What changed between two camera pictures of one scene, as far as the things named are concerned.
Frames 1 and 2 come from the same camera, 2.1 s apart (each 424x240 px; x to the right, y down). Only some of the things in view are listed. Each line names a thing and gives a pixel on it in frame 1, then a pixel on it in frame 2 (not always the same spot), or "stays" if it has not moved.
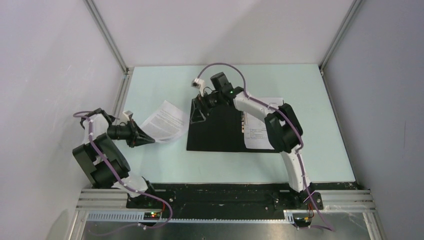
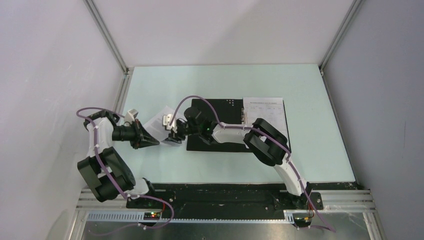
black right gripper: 198,115 to 176,137
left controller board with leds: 152,215 stays
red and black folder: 219,129 stays
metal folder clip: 243,120 stays
